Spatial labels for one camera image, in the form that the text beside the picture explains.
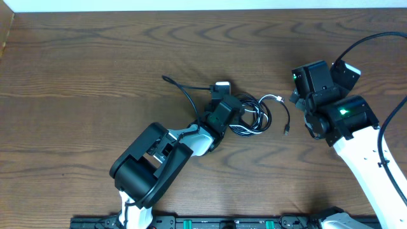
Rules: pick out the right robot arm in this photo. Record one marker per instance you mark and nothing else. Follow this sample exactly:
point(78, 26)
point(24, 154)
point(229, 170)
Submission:
point(349, 125)

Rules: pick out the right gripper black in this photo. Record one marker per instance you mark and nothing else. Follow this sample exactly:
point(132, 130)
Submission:
point(295, 95)

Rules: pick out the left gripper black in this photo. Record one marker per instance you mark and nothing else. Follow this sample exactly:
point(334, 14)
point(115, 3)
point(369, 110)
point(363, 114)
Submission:
point(236, 118)

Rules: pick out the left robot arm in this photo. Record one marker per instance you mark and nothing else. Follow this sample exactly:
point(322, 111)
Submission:
point(145, 170)

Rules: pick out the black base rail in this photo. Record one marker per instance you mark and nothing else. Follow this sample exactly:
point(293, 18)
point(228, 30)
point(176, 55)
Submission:
point(172, 222)

